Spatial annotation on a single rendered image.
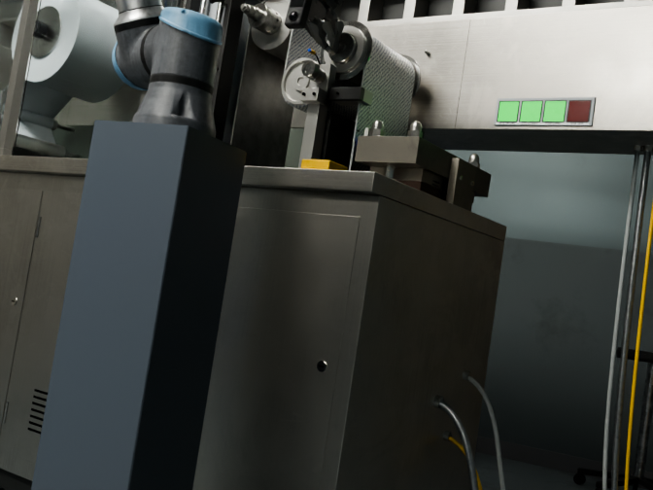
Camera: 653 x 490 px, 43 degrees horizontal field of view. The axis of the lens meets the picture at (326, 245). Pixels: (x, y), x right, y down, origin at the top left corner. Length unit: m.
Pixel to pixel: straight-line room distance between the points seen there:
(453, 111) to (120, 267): 1.11
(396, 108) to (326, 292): 0.68
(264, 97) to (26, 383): 0.97
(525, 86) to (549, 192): 2.23
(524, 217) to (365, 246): 2.83
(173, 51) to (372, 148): 0.57
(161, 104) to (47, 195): 0.83
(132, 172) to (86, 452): 0.48
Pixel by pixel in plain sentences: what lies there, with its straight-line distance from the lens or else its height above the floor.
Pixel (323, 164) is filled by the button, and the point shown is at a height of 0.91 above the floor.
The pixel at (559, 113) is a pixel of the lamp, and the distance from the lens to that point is 2.12.
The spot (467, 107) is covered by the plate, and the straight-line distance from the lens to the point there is 2.23.
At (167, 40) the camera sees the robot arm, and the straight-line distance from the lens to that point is 1.54.
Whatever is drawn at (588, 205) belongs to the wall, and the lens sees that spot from 4.34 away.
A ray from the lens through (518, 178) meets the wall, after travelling 4.42.
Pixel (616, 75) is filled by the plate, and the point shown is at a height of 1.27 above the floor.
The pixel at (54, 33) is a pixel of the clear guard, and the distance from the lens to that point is 2.67.
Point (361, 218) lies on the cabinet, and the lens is 1.60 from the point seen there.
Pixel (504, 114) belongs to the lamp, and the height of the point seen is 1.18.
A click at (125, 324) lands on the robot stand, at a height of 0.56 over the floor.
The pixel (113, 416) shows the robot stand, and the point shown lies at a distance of 1.44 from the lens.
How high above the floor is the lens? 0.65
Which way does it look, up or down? 4 degrees up
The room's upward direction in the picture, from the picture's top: 9 degrees clockwise
